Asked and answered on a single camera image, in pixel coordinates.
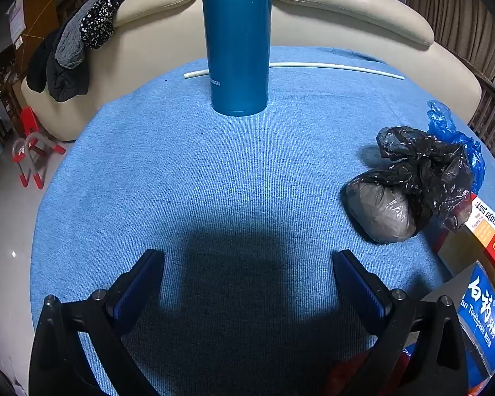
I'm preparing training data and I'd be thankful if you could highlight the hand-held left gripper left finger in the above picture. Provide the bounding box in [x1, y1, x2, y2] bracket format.
[29, 248, 166, 396]

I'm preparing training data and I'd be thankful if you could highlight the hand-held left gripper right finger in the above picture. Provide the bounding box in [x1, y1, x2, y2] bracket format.
[332, 249, 469, 396]

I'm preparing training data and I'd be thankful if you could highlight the blue toothpaste box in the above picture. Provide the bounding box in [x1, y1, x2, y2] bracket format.
[456, 261, 495, 388]

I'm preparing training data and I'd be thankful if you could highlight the red and orange medicine box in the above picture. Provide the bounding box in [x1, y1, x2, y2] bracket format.
[433, 193, 495, 293]

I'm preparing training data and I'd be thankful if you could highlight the red packet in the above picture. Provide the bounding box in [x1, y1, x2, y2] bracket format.
[326, 348, 415, 396]

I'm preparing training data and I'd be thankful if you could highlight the black plastic bag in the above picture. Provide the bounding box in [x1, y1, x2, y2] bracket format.
[341, 126, 475, 244]

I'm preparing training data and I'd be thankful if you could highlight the blue tablecloth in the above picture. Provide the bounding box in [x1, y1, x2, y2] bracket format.
[30, 46, 495, 396]

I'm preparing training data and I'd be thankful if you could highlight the blue plastic bag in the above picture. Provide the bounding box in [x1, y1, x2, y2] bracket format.
[427, 100, 486, 194]

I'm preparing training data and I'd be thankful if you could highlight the red and white stool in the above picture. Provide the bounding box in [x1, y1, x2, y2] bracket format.
[12, 107, 67, 189]

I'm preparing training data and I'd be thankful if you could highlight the dark padded jacket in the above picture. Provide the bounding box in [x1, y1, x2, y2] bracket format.
[26, 29, 90, 102]

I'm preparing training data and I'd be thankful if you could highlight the white thin tube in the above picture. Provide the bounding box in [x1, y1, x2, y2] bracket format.
[184, 62, 405, 80]

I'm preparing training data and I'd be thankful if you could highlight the beige leather sofa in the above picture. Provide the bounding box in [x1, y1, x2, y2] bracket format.
[21, 0, 482, 143]

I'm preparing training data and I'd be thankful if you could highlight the grey cloth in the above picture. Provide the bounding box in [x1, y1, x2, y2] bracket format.
[54, 0, 108, 70]

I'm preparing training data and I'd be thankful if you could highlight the cluttered shelf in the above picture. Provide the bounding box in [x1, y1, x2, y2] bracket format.
[0, 45, 25, 174]

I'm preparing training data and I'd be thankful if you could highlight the blue thermos bottle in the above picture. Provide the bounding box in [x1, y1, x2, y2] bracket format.
[201, 0, 272, 116]

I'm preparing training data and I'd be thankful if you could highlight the black floral cloth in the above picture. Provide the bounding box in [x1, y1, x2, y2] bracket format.
[80, 0, 201, 49]

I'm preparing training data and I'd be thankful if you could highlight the brown curtain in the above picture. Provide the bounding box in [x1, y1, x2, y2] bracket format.
[400, 0, 495, 87]

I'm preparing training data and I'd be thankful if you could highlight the white wall paper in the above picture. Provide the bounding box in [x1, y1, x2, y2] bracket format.
[8, 0, 27, 46]

